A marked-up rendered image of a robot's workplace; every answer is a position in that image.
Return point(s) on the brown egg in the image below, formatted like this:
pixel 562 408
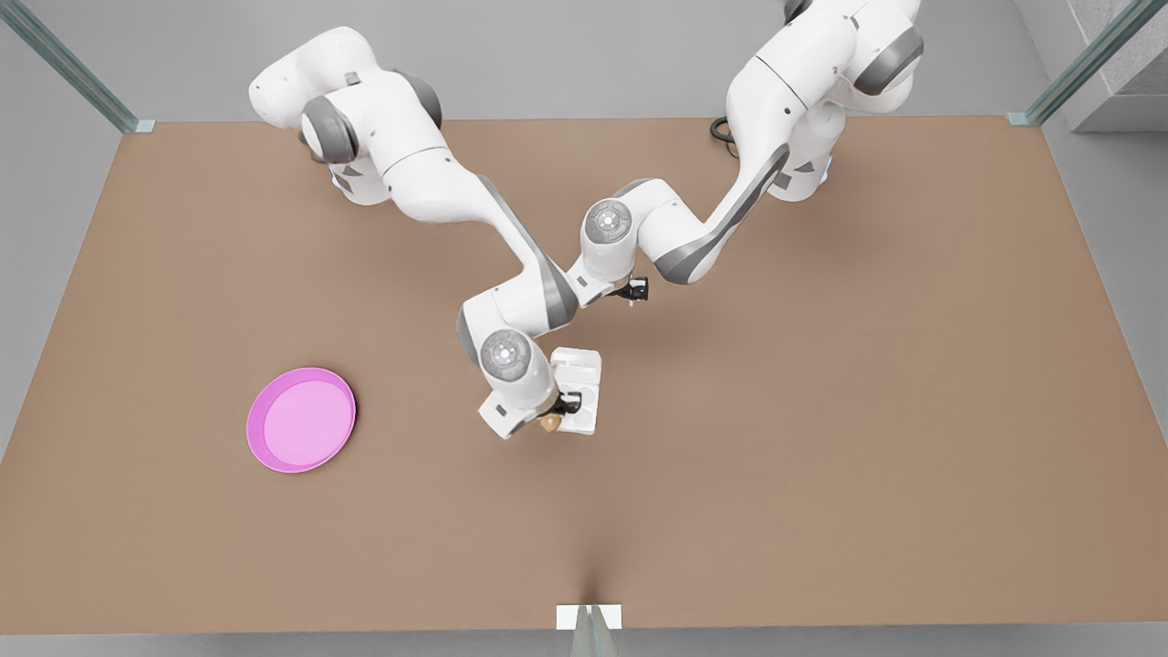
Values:
pixel 549 422

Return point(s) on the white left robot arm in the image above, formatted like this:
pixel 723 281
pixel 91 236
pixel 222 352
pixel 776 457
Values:
pixel 785 109

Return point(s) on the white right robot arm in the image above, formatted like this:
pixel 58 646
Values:
pixel 429 173

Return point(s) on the pink round plate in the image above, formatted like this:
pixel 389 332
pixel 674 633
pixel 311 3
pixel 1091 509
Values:
pixel 301 420

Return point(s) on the silver frame post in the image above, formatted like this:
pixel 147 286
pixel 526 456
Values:
pixel 64 64
pixel 1077 68
pixel 589 630

